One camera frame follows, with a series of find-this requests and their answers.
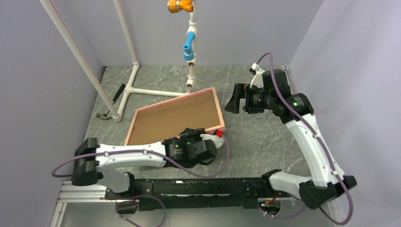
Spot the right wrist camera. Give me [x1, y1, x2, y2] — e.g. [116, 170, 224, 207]
[250, 63, 265, 88]

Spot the brown backing board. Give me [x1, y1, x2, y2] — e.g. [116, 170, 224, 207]
[128, 91, 221, 146]

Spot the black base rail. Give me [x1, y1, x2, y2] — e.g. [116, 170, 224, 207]
[105, 177, 289, 211]

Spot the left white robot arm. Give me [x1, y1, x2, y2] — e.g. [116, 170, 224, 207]
[71, 128, 224, 199]

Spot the pink wooden picture frame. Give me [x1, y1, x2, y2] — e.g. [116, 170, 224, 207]
[124, 87, 227, 147]

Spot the blue nozzle fitting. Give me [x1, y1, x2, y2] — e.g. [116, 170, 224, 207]
[183, 32, 196, 61]

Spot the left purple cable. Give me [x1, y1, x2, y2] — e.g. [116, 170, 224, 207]
[52, 134, 230, 227]

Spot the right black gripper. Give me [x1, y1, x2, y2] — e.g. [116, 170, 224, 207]
[225, 83, 275, 114]

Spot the aluminium extrusion rail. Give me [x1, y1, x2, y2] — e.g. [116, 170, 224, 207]
[57, 180, 335, 204]

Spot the white PVC pipe stand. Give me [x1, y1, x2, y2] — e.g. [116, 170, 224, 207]
[40, 0, 198, 122]

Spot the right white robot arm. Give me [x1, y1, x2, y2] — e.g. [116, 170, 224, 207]
[225, 70, 357, 210]

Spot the orange nozzle fitting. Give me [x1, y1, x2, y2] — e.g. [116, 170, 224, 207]
[167, 0, 194, 13]

